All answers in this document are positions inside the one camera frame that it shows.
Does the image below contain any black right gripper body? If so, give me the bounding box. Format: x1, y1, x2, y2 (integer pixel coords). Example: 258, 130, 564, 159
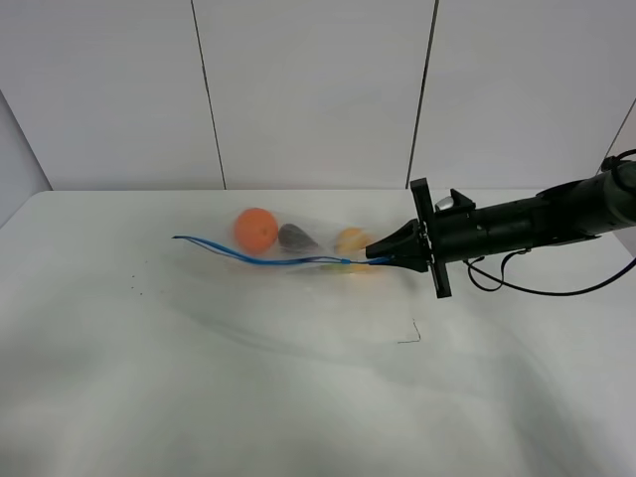
410, 178, 477, 298

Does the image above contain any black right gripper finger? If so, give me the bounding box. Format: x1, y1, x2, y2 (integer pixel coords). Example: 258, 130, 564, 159
383, 255, 428, 273
366, 220, 421, 258

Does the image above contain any clear zip bag blue seal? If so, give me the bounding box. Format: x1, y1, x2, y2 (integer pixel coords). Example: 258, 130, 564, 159
171, 211, 423, 349

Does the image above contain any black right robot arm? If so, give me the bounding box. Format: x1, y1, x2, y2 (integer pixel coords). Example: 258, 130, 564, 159
365, 150, 635, 298

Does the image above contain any yellow pear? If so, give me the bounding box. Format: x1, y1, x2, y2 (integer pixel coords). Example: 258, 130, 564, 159
318, 227, 379, 276

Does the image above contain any purple eggplant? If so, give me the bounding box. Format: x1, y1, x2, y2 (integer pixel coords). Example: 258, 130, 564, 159
278, 223, 320, 254

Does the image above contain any orange fruit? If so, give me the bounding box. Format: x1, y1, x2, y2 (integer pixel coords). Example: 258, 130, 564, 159
233, 208, 278, 254

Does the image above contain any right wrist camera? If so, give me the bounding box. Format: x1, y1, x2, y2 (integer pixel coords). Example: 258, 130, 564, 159
434, 189, 476, 217

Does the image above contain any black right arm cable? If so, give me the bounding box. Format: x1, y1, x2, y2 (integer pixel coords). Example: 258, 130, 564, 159
466, 148, 636, 297

